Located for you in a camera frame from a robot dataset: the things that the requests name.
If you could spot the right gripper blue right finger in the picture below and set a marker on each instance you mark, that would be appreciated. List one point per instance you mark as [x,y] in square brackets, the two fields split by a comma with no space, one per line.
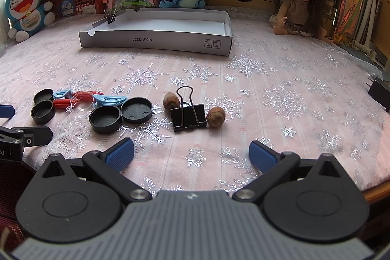
[276,169]

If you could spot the small black round cup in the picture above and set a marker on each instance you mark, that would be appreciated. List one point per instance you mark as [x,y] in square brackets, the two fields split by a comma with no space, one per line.
[43,112]

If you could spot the red plastic crate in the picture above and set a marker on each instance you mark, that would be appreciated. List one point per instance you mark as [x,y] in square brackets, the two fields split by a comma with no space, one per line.
[68,8]

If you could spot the large black binder clip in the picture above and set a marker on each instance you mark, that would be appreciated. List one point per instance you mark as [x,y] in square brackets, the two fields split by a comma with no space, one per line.
[190,116]

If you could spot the blue Doraemon plush toy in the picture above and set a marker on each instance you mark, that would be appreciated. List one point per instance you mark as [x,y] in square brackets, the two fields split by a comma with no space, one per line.
[27,17]

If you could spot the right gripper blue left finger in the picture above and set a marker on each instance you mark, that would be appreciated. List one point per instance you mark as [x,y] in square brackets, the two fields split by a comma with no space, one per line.
[105,168]

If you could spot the small black binder clip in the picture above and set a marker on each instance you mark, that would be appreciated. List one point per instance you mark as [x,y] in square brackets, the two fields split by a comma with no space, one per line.
[111,15]

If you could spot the small black round lid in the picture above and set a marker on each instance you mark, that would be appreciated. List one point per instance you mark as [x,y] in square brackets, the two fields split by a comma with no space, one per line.
[45,94]

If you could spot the brown-haired baby doll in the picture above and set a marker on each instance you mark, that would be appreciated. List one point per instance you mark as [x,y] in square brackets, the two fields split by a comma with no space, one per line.
[300,17]

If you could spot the pink snowflake tablecloth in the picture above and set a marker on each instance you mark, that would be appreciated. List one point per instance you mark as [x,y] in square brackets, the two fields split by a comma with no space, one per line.
[290,93]

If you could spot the black power adapter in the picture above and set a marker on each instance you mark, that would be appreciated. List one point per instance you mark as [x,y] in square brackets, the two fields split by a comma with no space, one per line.
[380,92]

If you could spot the small blue plastic clip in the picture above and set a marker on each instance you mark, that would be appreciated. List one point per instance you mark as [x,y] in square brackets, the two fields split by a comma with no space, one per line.
[63,94]

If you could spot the light brown walnut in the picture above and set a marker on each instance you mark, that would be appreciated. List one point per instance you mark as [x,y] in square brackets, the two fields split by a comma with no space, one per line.
[216,117]

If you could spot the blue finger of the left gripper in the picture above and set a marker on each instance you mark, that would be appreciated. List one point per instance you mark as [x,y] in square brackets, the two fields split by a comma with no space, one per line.
[6,111]
[35,136]

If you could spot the white cardboard tray box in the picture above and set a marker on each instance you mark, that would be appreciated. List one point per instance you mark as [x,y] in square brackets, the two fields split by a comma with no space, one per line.
[189,30]

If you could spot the wooden drawer shelf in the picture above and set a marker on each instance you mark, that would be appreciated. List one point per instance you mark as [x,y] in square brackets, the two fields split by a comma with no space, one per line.
[267,5]

